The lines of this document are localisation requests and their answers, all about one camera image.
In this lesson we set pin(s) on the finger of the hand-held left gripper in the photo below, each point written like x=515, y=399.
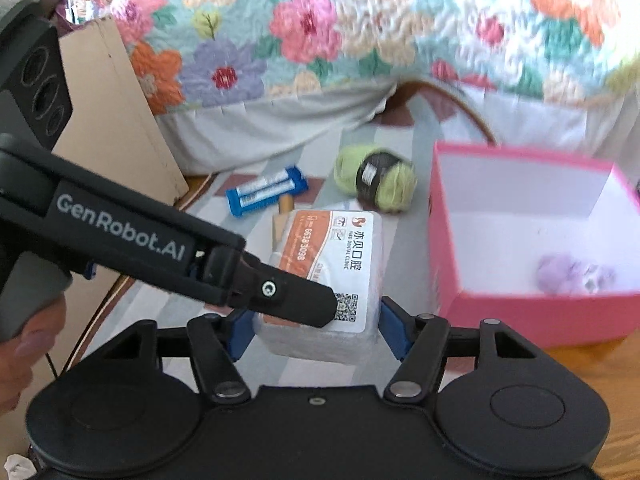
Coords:
x=295, y=300

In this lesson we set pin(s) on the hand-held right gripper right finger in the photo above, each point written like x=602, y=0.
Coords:
x=395, y=330

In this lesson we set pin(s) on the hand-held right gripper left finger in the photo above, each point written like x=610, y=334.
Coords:
x=240, y=335

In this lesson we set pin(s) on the orange white tissue pack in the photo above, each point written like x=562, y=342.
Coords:
x=330, y=255

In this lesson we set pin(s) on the pink cardboard box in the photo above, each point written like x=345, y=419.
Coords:
x=450, y=260

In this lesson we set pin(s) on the blue wet wipes packet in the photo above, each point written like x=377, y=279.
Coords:
x=265, y=190

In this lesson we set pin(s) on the purple plush toy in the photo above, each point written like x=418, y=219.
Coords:
x=570, y=272

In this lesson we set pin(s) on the person's left hand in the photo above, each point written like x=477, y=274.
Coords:
x=30, y=360

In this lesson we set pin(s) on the beige foundation bottle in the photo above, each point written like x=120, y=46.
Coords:
x=279, y=227

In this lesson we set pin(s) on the brown cardboard sheet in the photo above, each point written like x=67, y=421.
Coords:
x=125, y=110

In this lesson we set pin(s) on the striped checked rug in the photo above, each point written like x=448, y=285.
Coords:
x=300, y=155

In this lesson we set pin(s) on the green yarn ball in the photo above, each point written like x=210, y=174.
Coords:
x=390, y=182

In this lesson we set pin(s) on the floral quilted bedspread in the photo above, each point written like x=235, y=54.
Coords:
x=350, y=20

